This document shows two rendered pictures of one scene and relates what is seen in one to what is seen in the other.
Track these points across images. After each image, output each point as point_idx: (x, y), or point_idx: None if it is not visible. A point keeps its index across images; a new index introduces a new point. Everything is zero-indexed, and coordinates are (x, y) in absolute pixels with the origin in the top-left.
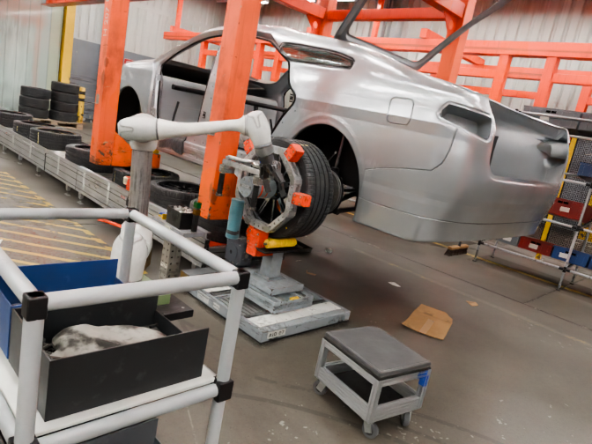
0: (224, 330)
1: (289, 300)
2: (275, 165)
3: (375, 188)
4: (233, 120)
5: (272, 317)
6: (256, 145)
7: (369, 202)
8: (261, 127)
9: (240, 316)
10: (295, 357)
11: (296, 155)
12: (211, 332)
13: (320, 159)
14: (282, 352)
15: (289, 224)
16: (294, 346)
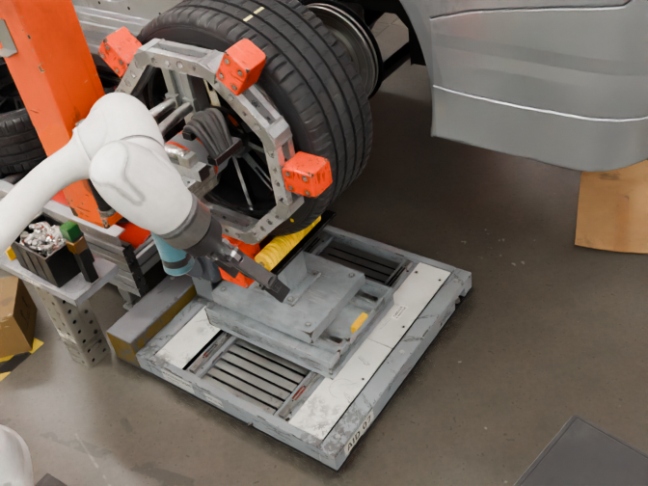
0: (255, 464)
1: (353, 336)
2: (233, 254)
3: (472, 64)
4: (55, 159)
5: (335, 388)
6: (159, 234)
7: (464, 94)
8: (148, 198)
9: (274, 422)
10: (418, 477)
11: (251, 75)
12: (233, 484)
13: (309, 39)
14: (388, 477)
15: (295, 213)
16: (403, 441)
